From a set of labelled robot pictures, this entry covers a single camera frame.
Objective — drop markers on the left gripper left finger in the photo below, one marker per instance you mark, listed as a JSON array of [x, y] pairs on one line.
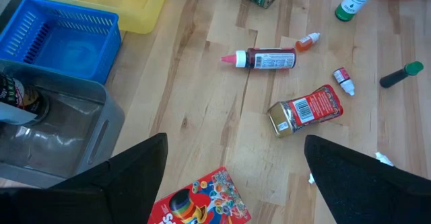
[[101, 197]]

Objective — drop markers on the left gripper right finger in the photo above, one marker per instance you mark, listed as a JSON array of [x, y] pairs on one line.
[[370, 197]]

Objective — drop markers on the red smoked paprika tin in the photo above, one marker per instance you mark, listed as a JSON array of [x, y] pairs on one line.
[[309, 109]]

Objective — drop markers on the dark green bottle green cap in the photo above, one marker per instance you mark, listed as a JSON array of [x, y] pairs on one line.
[[397, 77]]

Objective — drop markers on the furikake jar tan lid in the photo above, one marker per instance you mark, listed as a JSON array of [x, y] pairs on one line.
[[20, 96]]

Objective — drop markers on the orange dropper bottle white cap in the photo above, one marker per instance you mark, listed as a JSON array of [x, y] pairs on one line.
[[304, 44]]

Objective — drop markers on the grey plastic bin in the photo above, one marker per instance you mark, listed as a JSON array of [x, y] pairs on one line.
[[67, 143]]

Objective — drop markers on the red froot loops box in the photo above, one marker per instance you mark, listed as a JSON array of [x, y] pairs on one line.
[[202, 204]]

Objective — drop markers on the red dropper bottle white cap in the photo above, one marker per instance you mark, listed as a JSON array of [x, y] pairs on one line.
[[341, 77]]

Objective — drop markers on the blue plastic basket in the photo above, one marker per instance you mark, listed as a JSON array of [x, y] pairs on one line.
[[67, 49]]

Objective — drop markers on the yellow plastic bin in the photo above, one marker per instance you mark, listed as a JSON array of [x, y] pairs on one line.
[[134, 8]]

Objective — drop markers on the green food colouring bottle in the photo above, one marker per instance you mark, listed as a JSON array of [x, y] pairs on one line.
[[353, 3]]

